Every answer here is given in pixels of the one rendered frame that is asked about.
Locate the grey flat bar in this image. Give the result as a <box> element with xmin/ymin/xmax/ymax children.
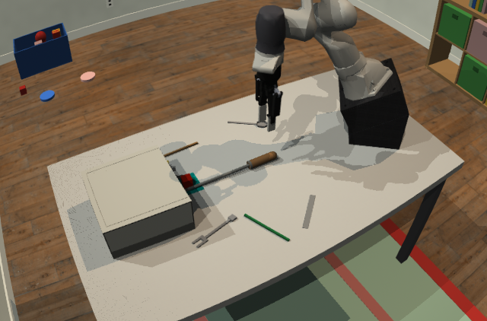
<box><xmin>302</xmin><ymin>195</ymin><xmax>315</xmax><ymax>229</ymax></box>

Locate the teal square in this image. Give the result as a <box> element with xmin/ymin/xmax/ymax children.
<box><xmin>179</xmin><ymin>173</ymin><xmax>204</xmax><ymax>195</ymax></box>

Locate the red block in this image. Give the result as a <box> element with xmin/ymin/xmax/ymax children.
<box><xmin>180</xmin><ymin>173</ymin><xmax>193</xmax><ymax>189</ymax></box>

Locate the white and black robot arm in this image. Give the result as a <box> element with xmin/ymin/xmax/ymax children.
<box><xmin>252</xmin><ymin>0</ymin><xmax>393</xmax><ymax>100</ymax></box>

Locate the grey wrench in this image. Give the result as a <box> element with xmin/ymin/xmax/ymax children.
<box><xmin>193</xmin><ymin>214</ymin><xmax>237</xmax><ymax>248</ymax></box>

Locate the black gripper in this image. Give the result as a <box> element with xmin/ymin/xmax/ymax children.
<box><xmin>255</xmin><ymin>65</ymin><xmax>283</xmax><ymax>132</ymax></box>

